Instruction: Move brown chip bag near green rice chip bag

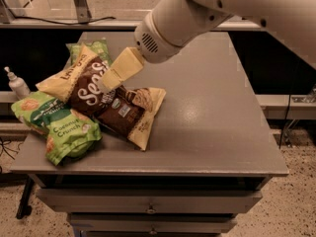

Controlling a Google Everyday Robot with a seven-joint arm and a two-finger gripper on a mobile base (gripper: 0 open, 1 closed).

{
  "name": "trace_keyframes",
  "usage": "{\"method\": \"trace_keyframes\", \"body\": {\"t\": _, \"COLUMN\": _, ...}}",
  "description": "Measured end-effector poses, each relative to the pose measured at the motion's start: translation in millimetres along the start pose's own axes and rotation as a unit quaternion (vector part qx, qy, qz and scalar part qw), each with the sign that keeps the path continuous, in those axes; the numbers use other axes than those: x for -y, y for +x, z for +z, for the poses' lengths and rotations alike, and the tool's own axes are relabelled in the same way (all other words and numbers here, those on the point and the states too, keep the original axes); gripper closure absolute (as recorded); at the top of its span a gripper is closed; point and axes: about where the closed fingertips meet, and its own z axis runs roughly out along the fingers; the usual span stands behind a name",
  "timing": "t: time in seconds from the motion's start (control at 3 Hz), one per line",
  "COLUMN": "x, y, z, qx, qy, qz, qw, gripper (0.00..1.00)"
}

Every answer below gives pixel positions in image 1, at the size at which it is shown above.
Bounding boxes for drawer with knob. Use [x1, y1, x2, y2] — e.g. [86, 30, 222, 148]
[37, 189, 262, 214]
[67, 213, 236, 234]

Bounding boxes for white pump bottle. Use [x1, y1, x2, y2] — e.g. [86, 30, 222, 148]
[4, 66, 31, 100]

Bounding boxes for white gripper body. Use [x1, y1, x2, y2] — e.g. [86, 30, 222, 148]
[134, 12, 182, 63]

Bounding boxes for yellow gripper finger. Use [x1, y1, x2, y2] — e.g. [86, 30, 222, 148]
[98, 47, 145, 93]

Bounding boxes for grey metal bracket left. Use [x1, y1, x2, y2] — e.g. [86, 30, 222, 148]
[73, 0, 92, 24]

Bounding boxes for green Kettle chip bag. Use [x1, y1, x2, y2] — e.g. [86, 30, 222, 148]
[66, 39, 113, 65]

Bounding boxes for black cables on floor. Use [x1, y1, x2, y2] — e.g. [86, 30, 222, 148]
[0, 136, 24, 175]

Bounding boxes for grey drawer cabinet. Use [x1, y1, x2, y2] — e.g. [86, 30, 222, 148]
[12, 33, 288, 237]

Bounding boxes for brown SeaSalt chip bag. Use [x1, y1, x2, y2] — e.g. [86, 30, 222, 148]
[37, 44, 166, 150]

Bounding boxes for black table leg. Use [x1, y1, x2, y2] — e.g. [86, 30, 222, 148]
[16, 178, 35, 219]

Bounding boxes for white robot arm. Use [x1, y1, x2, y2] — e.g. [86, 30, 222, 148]
[98, 0, 316, 93]

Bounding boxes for black hanging cable right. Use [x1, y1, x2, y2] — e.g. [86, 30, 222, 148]
[278, 92, 294, 150]

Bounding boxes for upper drawer with knob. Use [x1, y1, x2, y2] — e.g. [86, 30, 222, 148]
[37, 189, 262, 214]

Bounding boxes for green coconut crunch rice chip bag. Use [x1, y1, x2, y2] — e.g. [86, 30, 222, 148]
[11, 91, 102, 166]

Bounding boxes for black cable on shelf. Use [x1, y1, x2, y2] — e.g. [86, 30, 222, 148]
[9, 15, 117, 26]

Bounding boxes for lower drawer with knob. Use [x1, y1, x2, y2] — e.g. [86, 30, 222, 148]
[67, 213, 236, 234]

